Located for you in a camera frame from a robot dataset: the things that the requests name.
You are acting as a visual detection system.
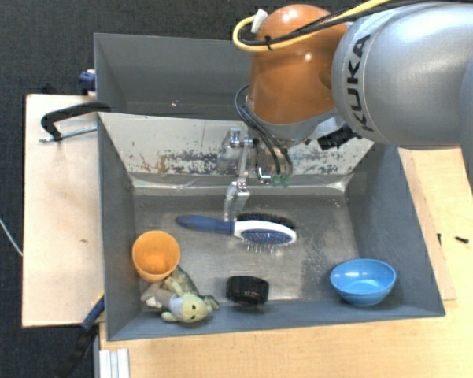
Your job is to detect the blue and white hairbrush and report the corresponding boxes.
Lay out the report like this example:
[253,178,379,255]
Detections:
[176,214,298,254]

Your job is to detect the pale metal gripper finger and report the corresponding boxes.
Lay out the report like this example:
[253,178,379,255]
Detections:
[216,128,255,173]
[223,181,250,224]

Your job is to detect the black cylinder on white bracket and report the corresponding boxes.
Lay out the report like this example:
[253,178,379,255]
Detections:
[309,116,358,152]

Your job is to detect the orange plastic cup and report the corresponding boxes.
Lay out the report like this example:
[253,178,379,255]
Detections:
[131,230,182,284]

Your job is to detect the blue bowl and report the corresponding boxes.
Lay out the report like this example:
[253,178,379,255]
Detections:
[329,258,397,308]

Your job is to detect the black oval brush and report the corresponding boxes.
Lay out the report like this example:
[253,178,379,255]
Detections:
[235,211,297,232]

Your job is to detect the grey metal bin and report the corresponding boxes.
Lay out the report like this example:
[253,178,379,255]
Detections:
[93,32,446,342]

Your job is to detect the black round lid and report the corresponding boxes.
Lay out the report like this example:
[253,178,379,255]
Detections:
[225,275,270,306]

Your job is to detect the green plush toy animal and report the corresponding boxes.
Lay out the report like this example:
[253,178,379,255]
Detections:
[140,265,221,324]

